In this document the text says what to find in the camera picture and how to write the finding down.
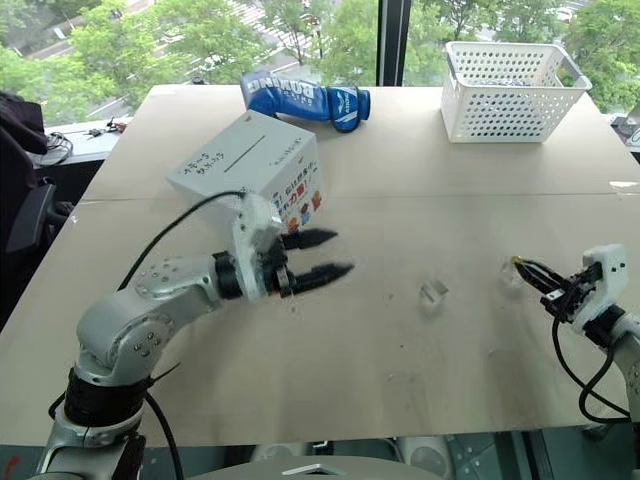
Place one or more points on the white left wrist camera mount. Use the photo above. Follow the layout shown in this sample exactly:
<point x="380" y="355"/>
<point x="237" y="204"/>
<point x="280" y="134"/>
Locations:
<point x="248" y="235"/>

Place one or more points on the dark clutter beside table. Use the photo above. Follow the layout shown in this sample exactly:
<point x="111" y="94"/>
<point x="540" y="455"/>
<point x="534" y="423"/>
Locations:
<point x="629" y="131"/>

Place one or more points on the white box with slot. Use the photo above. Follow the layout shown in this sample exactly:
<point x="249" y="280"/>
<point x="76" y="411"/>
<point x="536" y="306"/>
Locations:
<point x="240" y="155"/>

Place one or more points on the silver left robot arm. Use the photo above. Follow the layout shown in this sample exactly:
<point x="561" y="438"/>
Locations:
<point x="125" y="320"/>

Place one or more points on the grey robot torso top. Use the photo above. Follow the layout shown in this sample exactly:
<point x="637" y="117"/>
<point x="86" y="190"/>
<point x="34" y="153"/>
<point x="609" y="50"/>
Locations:
<point x="320" y="470"/>

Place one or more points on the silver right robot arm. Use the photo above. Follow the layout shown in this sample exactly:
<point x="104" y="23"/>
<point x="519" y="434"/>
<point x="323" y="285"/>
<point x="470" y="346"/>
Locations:
<point x="627" y="350"/>

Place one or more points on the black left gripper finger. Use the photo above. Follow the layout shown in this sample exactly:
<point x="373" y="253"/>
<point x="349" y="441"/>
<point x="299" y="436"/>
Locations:
<point x="312" y="237"/>
<point x="322" y="275"/>

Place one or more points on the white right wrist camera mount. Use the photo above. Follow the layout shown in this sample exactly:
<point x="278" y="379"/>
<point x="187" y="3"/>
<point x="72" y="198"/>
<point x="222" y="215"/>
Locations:
<point x="607" y="280"/>

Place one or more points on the dark window frame post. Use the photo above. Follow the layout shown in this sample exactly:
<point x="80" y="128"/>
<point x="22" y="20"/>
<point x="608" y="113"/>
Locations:
<point x="394" y="40"/>

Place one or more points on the black office chair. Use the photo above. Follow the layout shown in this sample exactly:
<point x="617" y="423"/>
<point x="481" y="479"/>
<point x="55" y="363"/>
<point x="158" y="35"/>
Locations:
<point x="27" y="220"/>

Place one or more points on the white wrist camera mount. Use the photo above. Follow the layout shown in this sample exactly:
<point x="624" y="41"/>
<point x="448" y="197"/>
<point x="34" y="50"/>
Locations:
<point x="248" y="235"/>
<point x="607" y="280"/>

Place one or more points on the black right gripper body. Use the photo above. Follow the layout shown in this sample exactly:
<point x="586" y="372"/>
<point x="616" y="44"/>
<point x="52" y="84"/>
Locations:
<point x="570" y="297"/>

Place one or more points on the blue boxing glove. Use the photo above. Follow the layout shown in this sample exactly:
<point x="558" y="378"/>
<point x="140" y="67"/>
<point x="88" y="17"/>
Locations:
<point x="300" y="100"/>

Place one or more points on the clear plastic coin stand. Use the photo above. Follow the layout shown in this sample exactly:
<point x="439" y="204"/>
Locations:
<point x="432" y="296"/>
<point x="509" y="277"/>

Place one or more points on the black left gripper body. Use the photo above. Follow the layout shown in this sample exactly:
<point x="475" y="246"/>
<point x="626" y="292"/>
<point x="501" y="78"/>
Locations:
<point x="280" y="278"/>

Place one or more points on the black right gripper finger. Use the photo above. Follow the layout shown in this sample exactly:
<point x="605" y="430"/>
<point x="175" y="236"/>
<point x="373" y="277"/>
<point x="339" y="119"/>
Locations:
<point x="545" y="272"/>
<point x="537" y="286"/>

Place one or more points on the white perforated plastic basket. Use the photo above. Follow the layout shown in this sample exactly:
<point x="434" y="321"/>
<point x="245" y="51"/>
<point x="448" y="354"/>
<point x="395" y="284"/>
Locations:
<point x="500" y="117"/>

